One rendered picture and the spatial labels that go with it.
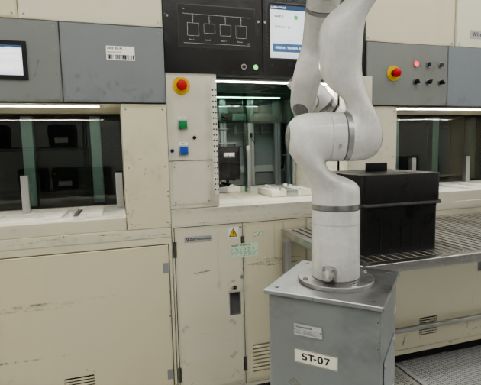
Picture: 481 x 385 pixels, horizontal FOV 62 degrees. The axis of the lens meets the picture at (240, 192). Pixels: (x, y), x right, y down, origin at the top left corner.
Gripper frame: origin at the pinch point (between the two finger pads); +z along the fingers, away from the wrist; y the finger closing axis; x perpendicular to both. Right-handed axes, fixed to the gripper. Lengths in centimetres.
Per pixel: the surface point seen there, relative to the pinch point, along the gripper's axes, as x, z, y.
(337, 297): 46, 2, -42
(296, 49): -25, -32, 39
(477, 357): 11, 145, 37
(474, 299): -10, 124, 40
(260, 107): -13, -18, 89
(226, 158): 20, -13, 90
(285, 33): -26, -40, 39
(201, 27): -1, -65, 38
